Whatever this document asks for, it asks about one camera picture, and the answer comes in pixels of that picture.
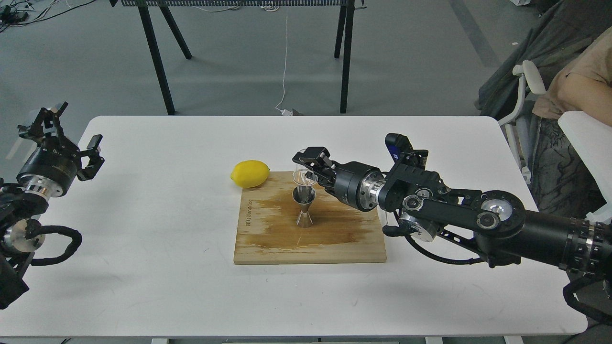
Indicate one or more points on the black metal frame table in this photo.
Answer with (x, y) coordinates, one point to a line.
(242, 45)

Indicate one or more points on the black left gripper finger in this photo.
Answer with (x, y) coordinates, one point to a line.
(95, 160)
(46, 130)

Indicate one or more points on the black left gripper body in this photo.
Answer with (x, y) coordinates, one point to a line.
(56, 166)

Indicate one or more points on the seated person tan shirt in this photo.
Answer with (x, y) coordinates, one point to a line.
(560, 181)

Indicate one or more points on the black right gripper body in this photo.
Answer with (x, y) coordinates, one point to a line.
(356, 184)

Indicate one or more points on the white office chair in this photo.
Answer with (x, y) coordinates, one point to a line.
(515, 125)

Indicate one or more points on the small clear glass cup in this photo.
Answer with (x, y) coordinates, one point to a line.
(303, 177)

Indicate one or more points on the yellow lemon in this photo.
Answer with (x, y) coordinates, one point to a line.
(250, 173)

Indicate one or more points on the steel double jigger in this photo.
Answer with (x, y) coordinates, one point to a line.
(304, 197)

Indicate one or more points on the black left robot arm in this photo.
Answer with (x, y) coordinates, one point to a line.
(22, 234)

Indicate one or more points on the wooden cutting board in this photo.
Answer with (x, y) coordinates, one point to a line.
(267, 232)

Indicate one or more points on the white side table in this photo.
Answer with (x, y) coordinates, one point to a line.
(593, 141)

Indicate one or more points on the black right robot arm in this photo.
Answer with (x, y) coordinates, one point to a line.
(462, 226)

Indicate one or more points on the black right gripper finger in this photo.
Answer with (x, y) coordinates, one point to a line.
(315, 159)
(326, 176)

